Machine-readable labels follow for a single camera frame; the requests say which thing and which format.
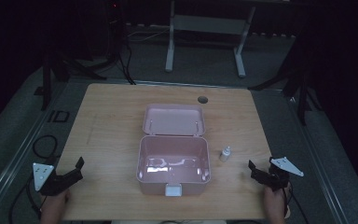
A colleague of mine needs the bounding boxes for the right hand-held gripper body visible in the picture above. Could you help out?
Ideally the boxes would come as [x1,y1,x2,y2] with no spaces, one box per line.
[265,156,305,191]

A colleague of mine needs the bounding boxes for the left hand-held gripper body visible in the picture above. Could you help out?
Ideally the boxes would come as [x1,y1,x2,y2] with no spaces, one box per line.
[32,161,73,197]

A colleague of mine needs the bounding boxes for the small white dropper bottle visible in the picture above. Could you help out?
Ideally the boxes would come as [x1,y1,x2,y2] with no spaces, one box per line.
[218,146,232,163]

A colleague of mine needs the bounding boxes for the pink plastic storage box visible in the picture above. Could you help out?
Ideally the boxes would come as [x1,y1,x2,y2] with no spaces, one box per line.
[135,104,212,198]

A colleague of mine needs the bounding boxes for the person's left hand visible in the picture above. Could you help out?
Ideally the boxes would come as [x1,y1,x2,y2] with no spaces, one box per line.
[39,188,72,219]

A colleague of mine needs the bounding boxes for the person's right hand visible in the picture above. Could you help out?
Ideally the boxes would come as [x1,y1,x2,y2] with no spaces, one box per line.
[263,182,292,219]

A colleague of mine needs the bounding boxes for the black metal stand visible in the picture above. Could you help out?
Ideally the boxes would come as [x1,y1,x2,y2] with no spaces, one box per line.
[247,40,323,126]
[33,46,107,112]

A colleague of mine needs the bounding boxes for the person's light clothing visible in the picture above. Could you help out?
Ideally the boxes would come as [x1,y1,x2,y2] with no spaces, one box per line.
[110,219,228,224]

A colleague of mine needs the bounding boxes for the dark equipment rack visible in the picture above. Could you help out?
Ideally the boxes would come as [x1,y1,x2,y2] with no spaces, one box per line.
[104,0,126,62]

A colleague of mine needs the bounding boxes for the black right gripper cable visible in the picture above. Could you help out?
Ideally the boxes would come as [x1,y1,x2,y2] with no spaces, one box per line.
[282,186,310,224]

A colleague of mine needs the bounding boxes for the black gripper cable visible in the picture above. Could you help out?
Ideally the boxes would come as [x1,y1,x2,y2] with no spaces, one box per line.
[8,178,45,224]
[282,186,310,224]

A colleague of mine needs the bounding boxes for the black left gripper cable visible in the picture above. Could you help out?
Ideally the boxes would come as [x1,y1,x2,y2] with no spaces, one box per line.
[8,178,45,224]

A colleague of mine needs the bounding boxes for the black looped floor cable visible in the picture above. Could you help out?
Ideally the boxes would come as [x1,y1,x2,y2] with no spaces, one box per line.
[32,134,60,161]

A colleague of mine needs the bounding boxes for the metal floor rail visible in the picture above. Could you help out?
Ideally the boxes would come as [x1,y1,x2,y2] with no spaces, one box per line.
[281,90,352,224]
[0,81,87,216]

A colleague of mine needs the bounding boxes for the black hanging cables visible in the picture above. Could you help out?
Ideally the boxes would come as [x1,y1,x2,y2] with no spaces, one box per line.
[117,38,137,86]

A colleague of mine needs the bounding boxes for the white metal desk frame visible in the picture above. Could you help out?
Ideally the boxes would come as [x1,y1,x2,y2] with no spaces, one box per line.
[164,0,257,79]

